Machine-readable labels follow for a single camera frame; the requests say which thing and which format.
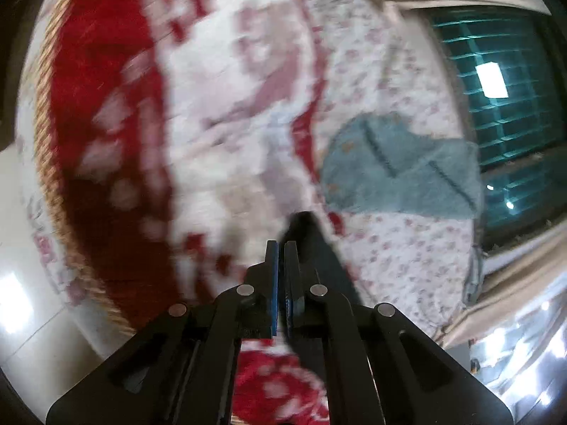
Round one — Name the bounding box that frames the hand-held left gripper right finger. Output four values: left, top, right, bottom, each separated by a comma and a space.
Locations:
283, 240, 512, 425

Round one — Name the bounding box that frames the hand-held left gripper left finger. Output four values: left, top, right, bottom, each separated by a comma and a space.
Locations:
45, 239, 280, 425

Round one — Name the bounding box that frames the floral print bed sheet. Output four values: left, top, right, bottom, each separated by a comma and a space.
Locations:
301, 0, 484, 347

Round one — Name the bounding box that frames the teal fleece garment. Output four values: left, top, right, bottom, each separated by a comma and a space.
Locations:
320, 113, 484, 220

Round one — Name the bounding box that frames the red floral plush blanket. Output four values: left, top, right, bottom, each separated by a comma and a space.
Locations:
15, 0, 346, 425

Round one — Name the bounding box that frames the window with grille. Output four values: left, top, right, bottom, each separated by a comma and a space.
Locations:
421, 9, 567, 251

